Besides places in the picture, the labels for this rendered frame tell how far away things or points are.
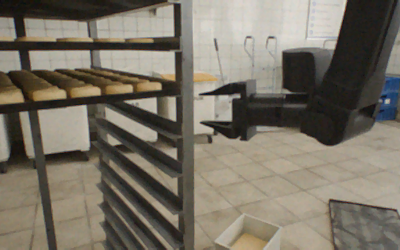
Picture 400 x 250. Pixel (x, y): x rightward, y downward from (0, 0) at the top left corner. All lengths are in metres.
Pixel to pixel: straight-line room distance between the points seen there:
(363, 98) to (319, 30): 4.43
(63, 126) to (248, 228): 1.83
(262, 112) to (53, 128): 2.49
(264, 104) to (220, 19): 3.43
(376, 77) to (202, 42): 3.41
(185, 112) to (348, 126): 0.33
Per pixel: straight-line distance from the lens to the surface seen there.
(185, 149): 0.66
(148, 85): 0.61
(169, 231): 0.81
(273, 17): 4.34
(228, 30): 3.95
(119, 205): 1.13
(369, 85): 0.43
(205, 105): 3.13
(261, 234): 1.72
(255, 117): 0.50
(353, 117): 0.43
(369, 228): 2.08
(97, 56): 1.18
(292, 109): 0.49
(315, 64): 0.46
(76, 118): 2.85
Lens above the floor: 1.05
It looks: 15 degrees down
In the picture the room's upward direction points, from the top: straight up
